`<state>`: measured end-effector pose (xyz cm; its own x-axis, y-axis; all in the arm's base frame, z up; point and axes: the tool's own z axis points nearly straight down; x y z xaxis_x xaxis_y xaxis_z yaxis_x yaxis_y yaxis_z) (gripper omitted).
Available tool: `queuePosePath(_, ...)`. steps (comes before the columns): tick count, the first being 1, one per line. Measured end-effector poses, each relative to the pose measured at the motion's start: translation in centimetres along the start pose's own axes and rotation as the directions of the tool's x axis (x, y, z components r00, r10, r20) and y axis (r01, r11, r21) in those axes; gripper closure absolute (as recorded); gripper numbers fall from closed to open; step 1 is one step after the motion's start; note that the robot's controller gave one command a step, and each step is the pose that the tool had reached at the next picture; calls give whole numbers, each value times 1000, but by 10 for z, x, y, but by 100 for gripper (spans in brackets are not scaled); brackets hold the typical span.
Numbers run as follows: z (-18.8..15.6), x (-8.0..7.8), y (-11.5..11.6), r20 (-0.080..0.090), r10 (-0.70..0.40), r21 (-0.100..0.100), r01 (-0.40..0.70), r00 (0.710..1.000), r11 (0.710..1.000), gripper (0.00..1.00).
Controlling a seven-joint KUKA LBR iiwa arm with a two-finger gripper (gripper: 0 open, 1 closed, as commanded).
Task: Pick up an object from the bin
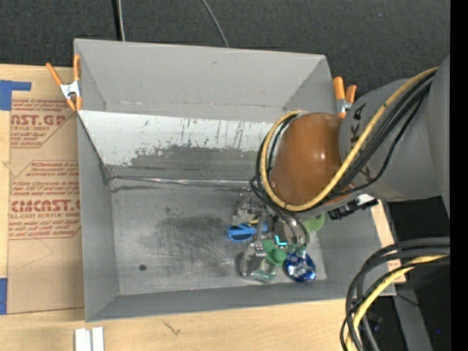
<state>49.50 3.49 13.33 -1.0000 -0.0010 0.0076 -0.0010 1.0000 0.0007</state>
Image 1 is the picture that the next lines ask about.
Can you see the grey metal bin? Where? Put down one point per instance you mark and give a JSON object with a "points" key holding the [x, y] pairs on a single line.
{"points": [[175, 232]]}

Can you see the brown cardboard board red print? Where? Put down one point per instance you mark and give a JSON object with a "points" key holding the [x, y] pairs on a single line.
{"points": [[40, 196]]}

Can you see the blue shiny patterned ball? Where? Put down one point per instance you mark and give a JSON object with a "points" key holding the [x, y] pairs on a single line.
{"points": [[300, 267]]}

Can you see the light green ball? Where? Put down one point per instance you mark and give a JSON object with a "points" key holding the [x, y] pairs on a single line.
{"points": [[315, 222]]}

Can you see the black cylinder on white bracket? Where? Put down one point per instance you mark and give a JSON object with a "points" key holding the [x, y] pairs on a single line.
{"points": [[347, 208]]}

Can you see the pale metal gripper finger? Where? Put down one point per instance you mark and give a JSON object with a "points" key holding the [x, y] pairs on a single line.
{"points": [[256, 251], [245, 210]]}

